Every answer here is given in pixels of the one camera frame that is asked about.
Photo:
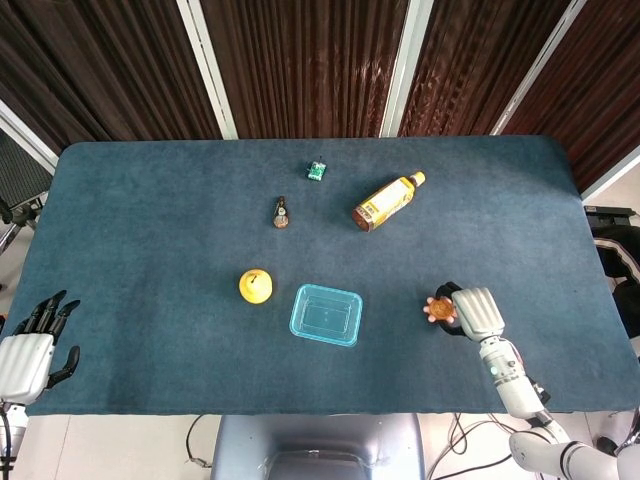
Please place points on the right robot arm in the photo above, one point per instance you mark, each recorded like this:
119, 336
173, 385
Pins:
530, 400

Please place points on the yellow lemon-like fruit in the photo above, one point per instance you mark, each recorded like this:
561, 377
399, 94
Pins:
255, 285

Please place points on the small orange round object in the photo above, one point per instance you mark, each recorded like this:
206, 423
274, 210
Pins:
441, 308

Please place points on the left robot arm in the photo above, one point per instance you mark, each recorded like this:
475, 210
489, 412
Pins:
10, 432

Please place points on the black metal stand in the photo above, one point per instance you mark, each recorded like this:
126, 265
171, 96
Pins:
611, 216

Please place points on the clear blue plastic container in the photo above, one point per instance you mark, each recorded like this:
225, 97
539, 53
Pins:
326, 315

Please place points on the brown tea bottle yellow label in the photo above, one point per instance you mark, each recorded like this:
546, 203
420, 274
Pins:
386, 201

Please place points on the black mesh chair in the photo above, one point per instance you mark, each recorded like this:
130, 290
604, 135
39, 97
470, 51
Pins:
20, 177

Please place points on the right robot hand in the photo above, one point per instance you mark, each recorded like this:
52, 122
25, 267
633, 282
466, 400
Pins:
477, 312

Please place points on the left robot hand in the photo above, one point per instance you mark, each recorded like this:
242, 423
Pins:
22, 357

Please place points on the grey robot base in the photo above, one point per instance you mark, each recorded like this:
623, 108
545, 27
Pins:
317, 446

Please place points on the blue table cloth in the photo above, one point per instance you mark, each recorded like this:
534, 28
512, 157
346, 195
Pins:
300, 280

